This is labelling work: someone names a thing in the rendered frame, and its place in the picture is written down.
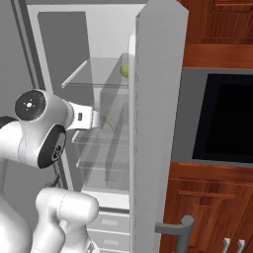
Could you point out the grey built-in oven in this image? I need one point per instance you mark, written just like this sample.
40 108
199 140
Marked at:
224 117

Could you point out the brown wooden wall cupboard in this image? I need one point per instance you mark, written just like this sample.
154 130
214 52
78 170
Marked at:
220 29

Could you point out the yellow banana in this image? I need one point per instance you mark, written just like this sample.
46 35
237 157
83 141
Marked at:
110 122

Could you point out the white fridge drawer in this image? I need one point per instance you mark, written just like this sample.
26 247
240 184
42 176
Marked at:
110 222
108 242

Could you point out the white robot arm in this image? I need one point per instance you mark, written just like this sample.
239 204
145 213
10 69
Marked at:
29 138

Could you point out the glass fridge shelf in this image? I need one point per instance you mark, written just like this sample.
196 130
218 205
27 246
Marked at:
95 74
99 136
102 158

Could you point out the grey fridge door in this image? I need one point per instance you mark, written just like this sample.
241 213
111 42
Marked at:
154 115

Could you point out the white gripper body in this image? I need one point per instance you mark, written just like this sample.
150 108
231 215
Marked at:
97 119

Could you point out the green pear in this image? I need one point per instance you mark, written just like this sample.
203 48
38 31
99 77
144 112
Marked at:
125 70

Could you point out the grey fridge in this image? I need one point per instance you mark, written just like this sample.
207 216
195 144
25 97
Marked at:
62 39

